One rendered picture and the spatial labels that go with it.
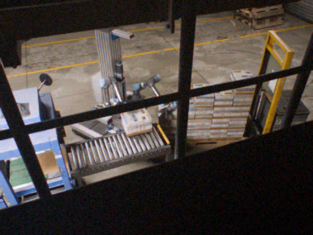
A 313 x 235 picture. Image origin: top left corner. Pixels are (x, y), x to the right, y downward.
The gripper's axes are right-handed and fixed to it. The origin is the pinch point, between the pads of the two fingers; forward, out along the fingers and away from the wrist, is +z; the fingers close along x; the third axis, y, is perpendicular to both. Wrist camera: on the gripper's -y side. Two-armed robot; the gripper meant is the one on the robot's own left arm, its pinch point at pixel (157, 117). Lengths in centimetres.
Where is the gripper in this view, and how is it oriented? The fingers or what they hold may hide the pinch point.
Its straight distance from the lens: 435.5
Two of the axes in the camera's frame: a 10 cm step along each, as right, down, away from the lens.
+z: -8.4, 5.4, 0.1
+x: -0.1, 0.0, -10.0
